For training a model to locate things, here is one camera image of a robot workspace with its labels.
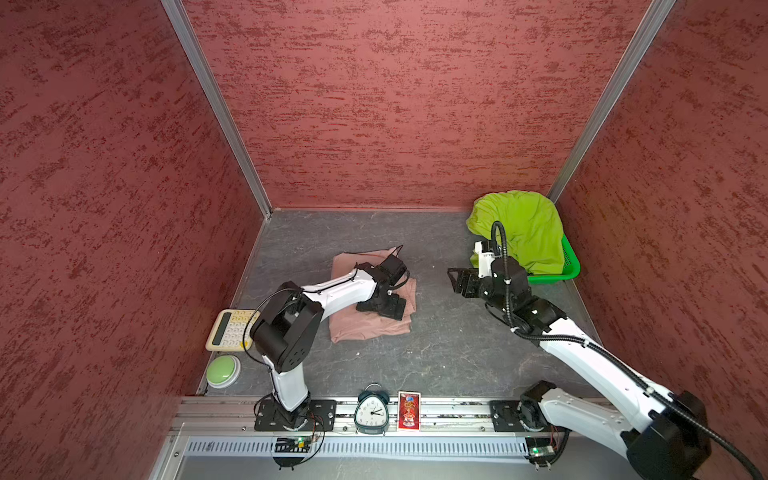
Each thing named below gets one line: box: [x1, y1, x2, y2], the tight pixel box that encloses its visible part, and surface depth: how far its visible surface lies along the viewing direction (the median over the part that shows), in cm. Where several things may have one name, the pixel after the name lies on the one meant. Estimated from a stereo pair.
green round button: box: [206, 354, 241, 389], surface depth 80 cm
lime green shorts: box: [466, 190, 565, 275], surface depth 110 cm
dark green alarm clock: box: [354, 382, 391, 436], surface depth 73 cm
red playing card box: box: [398, 391, 421, 431], surface depth 75 cm
